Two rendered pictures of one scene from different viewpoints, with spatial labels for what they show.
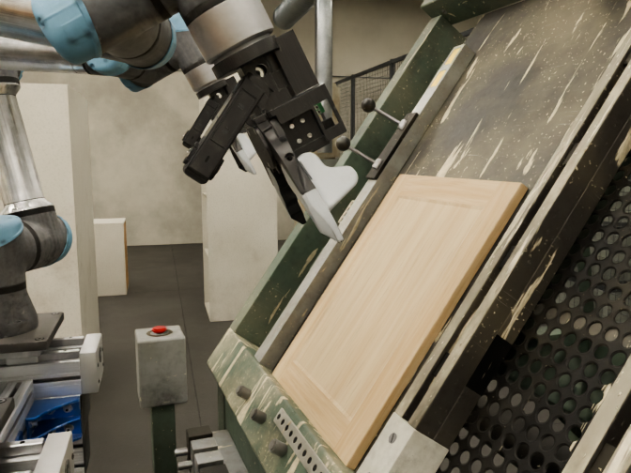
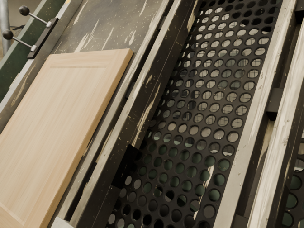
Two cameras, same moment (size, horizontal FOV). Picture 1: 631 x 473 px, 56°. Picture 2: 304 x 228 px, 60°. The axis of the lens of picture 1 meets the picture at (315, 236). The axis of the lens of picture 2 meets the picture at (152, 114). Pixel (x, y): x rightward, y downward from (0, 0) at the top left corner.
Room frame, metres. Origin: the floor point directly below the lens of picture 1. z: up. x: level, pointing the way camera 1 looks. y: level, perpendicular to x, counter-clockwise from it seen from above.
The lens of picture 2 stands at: (0.34, -0.05, 1.29)
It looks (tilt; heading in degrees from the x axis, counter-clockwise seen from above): 9 degrees down; 331
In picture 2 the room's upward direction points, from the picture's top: straight up
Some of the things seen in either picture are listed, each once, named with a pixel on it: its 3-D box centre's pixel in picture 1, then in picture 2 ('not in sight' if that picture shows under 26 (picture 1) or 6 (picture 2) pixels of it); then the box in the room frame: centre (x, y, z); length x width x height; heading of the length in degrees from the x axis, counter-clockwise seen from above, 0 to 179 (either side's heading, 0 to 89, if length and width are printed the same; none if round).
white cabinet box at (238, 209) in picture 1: (238, 196); not in sight; (5.12, 0.68, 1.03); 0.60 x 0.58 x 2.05; 15
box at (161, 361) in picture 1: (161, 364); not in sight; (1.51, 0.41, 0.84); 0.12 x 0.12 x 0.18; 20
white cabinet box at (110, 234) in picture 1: (96, 256); not in sight; (5.85, 2.22, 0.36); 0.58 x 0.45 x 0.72; 105
